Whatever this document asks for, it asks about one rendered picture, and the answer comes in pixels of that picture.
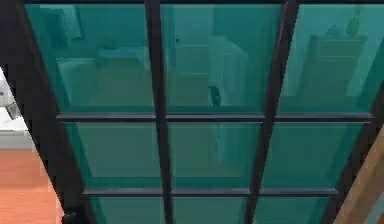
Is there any black framed teal glass door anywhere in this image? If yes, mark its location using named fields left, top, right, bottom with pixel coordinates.
left=0, top=0, right=384, bottom=224

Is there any white cabinet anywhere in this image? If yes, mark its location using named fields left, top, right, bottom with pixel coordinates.
left=0, top=66, right=34, bottom=150

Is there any black door handle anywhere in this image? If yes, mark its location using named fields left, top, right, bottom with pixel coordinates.
left=61, top=207, right=84, bottom=224

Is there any brown wooden door frame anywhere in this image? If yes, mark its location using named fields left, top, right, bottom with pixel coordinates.
left=333, top=128, right=384, bottom=224

